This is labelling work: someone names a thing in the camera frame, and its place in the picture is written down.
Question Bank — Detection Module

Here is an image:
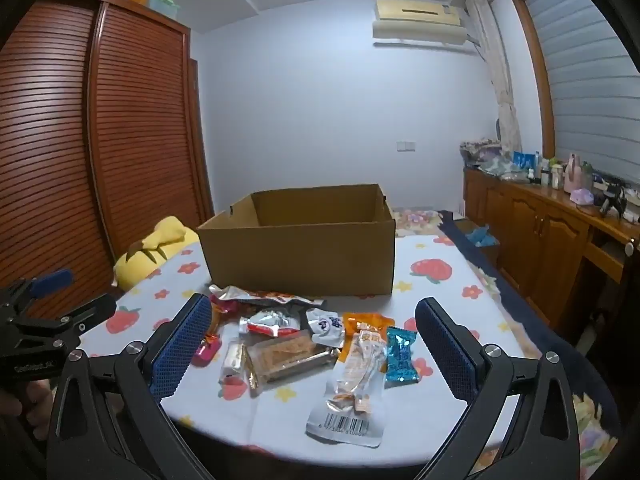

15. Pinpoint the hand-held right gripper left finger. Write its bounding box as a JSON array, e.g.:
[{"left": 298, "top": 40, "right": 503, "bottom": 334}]
[{"left": 46, "top": 292, "right": 216, "bottom": 480}]

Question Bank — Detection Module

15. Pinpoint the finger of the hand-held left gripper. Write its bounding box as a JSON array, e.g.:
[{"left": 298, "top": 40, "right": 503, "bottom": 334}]
[
  {"left": 0, "top": 269, "right": 75, "bottom": 321},
  {"left": 10, "top": 294, "right": 117, "bottom": 342}
]

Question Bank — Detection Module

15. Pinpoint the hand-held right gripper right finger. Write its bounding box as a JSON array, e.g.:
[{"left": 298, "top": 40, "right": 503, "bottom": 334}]
[{"left": 415, "top": 297, "right": 583, "bottom": 480}]

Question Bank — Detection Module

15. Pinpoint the pink snack packet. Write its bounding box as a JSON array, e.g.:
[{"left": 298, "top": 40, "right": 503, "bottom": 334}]
[{"left": 192, "top": 335, "right": 224, "bottom": 367}]

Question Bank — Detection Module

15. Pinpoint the teal candy packet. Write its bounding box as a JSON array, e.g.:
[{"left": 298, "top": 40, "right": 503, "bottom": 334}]
[{"left": 384, "top": 326, "right": 422, "bottom": 387}]

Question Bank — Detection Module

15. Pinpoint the small white snack packet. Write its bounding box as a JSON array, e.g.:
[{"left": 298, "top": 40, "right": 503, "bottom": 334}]
[{"left": 219, "top": 339, "right": 249, "bottom": 387}]

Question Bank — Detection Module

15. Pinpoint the orange snack packet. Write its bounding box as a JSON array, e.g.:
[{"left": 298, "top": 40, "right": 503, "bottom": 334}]
[{"left": 342, "top": 312, "right": 396, "bottom": 357}]

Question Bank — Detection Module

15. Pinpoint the red and silver snack packet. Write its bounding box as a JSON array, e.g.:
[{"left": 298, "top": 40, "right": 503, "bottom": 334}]
[{"left": 238, "top": 309, "right": 302, "bottom": 339}]

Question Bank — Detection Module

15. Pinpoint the large orange-white snack bag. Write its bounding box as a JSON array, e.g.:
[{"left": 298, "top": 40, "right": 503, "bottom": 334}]
[{"left": 207, "top": 284, "right": 327, "bottom": 313}]

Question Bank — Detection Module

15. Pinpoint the long clear snack packet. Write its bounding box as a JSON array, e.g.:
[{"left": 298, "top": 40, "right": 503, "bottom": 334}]
[{"left": 305, "top": 331, "right": 389, "bottom": 449}]

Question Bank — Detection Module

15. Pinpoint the clear biscuit packet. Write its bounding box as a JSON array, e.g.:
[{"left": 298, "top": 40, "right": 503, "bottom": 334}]
[{"left": 244, "top": 334, "right": 342, "bottom": 397}]

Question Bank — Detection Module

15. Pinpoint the cardboard box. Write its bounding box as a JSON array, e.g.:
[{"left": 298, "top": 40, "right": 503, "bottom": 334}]
[{"left": 196, "top": 183, "right": 397, "bottom": 298}]

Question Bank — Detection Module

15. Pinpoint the person's left hand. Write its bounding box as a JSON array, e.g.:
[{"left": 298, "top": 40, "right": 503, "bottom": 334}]
[{"left": 0, "top": 380, "right": 53, "bottom": 461}]

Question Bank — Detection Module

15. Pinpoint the white flower print blanket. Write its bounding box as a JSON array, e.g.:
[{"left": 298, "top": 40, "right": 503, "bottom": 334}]
[{"left": 75, "top": 232, "right": 621, "bottom": 480}]

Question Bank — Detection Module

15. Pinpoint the yellow plush toy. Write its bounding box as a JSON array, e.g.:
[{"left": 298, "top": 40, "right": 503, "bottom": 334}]
[{"left": 112, "top": 216, "right": 201, "bottom": 291}]

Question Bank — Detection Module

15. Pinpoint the blue crumpled cloth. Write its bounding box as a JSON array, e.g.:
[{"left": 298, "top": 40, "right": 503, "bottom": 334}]
[{"left": 467, "top": 226, "right": 501, "bottom": 249}]

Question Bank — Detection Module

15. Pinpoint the floral quilt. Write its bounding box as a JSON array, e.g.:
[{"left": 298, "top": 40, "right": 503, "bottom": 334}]
[{"left": 390, "top": 206, "right": 467, "bottom": 239}]

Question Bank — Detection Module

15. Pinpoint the wooden sideboard cabinet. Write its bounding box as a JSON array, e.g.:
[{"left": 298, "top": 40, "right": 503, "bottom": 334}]
[{"left": 462, "top": 166, "right": 640, "bottom": 347}]

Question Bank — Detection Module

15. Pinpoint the brown slatted wardrobe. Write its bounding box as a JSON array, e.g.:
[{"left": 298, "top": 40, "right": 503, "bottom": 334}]
[{"left": 0, "top": 0, "right": 217, "bottom": 321}]

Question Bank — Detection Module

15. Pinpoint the pile of folded cloth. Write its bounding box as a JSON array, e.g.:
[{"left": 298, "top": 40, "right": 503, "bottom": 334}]
[{"left": 460, "top": 137, "right": 517, "bottom": 177}]

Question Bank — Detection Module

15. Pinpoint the pink thermos jug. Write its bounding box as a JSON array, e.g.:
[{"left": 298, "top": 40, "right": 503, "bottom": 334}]
[{"left": 564, "top": 152, "right": 594, "bottom": 195}]

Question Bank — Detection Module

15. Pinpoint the black toy robot dog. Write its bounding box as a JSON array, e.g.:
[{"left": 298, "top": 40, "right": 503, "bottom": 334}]
[{"left": 597, "top": 178, "right": 632, "bottom": 219}]

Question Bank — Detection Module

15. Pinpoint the pale patterned curtain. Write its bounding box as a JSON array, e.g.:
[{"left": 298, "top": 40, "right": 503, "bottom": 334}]
[{"left": 465, "top": 0, "right": 524, "bottom": 157}]

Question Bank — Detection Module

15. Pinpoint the green plastic storage box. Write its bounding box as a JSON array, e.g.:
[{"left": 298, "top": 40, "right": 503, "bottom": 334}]
[{"left": 147, "top": 0, "right": 182, "bottom": 19}]

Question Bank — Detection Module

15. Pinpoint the grey window blind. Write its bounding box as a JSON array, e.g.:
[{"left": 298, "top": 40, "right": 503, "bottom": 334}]
[{"left": 517, "top": 0, "right": 640, "bottom": 207}]

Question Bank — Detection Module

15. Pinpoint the wall air conditioner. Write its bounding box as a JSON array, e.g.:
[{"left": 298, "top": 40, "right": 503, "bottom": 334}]
[{"left": 371, "top": 0, "right": 479, "bottom": 54}]

